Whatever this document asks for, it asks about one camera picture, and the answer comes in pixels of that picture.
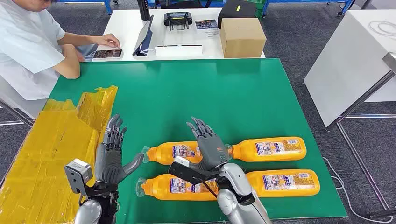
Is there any black cylindrical flask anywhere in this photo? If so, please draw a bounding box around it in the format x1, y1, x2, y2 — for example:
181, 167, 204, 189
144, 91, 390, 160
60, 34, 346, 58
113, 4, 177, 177
137, 0, 151, 21

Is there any person's left hand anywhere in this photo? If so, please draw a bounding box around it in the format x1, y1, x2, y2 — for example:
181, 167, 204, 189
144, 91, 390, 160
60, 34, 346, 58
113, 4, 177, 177
92, 33, 121, 49

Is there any green plastic crate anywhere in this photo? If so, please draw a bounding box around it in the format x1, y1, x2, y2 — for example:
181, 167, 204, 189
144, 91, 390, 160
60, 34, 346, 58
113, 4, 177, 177
247, 0, 267, 18

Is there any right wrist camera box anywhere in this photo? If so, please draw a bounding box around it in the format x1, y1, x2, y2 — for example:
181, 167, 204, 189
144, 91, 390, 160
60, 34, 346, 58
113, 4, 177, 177
168, 156, 219, 185

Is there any white coiled cable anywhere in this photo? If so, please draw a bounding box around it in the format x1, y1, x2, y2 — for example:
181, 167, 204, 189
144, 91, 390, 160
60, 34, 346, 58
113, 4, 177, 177
368, 20, 396, 39

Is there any black handheld controller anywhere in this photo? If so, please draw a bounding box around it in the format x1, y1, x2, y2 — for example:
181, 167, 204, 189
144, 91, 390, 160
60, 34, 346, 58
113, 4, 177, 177
163, 12, 193, 32

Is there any person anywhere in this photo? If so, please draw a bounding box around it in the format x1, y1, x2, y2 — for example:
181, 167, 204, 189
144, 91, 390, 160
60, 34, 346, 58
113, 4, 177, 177
0, 0, 121, 101

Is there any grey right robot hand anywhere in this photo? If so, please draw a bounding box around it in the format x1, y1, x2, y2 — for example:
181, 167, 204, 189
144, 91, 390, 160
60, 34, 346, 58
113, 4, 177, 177
186, 116, 232, 171

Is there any grey metal table frame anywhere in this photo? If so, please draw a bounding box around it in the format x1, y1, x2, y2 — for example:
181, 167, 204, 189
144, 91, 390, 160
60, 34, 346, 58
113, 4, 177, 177
325, 52, 396, 219

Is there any black bag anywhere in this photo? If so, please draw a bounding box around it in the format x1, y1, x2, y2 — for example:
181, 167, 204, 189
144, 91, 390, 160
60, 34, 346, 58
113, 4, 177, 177
217, 0, 257, 29

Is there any yellow taped cardboard sheet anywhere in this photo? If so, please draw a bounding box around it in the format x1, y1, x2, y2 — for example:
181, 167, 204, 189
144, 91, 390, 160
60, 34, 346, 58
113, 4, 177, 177
0, 85, 119, 224

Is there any white floor cable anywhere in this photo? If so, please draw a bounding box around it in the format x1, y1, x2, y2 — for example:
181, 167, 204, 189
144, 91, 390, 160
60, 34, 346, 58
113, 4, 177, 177
321, 156, 396, 224

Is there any white flat box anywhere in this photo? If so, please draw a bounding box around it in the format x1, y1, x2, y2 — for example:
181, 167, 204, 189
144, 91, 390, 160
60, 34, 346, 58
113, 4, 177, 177
155, 44, 204, 58

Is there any green table board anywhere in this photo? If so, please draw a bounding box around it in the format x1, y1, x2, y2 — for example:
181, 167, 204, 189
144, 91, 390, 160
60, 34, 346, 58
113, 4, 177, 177
48, 57, 348, 224

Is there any white side table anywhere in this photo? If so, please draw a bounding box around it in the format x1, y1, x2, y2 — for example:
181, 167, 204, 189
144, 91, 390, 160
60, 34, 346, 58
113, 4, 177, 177
304, 9, 396, 129

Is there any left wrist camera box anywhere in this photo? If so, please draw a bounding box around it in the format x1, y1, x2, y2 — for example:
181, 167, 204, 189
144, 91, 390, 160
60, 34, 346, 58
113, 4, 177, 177
64, 159, 93, 196

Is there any orange detergent bottle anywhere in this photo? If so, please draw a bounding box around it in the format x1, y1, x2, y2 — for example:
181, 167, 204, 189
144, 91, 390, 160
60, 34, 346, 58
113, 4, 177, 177
135, 174, 219, 202
225, 137, 307, 163
246, 169, 321, 198
141, 141, 202, 166

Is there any dark tablet with blue cover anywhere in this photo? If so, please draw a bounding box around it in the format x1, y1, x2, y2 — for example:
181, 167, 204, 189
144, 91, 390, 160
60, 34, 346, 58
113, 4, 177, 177
132, 14, 155, 57

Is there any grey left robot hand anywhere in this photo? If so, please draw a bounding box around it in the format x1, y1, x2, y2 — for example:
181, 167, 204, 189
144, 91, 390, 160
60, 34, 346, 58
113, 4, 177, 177
94, 113, 145, 185

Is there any brown cardboard box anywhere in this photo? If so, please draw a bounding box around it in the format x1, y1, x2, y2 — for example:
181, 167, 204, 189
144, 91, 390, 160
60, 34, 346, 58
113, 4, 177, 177
220, 17, 267, 59

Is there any smartphone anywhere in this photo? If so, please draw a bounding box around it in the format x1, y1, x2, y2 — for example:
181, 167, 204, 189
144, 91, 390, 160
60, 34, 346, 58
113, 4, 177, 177
92, 49, 124, 60

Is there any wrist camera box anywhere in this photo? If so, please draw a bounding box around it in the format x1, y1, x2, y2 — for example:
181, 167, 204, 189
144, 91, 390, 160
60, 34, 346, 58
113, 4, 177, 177
64, 159, 93, 196
168, 156, 219, 185

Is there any blue metal rack frame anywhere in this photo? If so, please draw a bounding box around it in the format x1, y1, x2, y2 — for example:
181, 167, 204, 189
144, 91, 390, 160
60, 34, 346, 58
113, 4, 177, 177
58, 0, 113, 15
261, 0, 355, 18

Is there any printed leaflet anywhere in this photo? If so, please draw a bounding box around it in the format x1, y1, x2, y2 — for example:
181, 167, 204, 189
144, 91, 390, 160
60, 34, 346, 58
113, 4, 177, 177
195, 19, 221, 38

